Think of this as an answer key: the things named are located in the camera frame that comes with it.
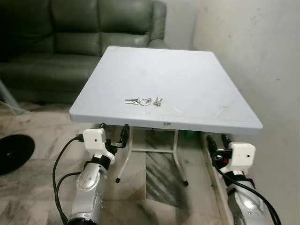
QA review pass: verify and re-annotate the white plastic folding table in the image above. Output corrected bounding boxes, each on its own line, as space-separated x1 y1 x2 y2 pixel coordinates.
69 45 264 187

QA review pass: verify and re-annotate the dark green leather sofa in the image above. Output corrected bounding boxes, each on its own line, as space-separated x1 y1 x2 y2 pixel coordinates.
0 0 168 105

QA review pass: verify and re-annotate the black round disc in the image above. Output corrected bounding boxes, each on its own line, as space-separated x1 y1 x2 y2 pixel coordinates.
0 134 36 176

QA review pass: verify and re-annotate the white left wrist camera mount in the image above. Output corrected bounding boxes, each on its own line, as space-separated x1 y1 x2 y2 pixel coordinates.
82 128 118 163

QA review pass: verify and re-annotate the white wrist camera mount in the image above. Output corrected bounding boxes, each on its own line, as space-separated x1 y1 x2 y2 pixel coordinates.
82 128 118 163
229 142 256 171

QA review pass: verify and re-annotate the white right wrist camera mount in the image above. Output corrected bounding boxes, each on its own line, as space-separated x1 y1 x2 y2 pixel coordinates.
229 142 256 171

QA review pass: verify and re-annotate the silver key bunch with ring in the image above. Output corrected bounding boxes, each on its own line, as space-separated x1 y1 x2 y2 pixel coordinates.
125 97 164 107

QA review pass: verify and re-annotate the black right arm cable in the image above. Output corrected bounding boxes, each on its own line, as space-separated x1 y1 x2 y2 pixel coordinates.
212 155 282 225

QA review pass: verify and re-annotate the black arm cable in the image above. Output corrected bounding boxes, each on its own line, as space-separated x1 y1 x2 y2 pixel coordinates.
212 155 282 225
52 135 85 224

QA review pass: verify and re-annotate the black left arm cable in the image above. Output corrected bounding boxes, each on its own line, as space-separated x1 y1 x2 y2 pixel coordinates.
52 135 85 224

